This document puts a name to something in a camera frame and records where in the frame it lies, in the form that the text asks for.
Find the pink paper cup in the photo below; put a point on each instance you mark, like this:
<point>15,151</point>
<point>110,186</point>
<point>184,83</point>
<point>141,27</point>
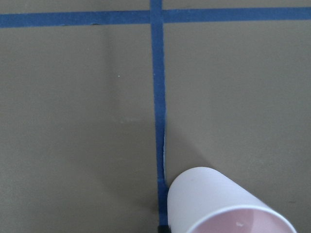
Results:
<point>203,200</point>

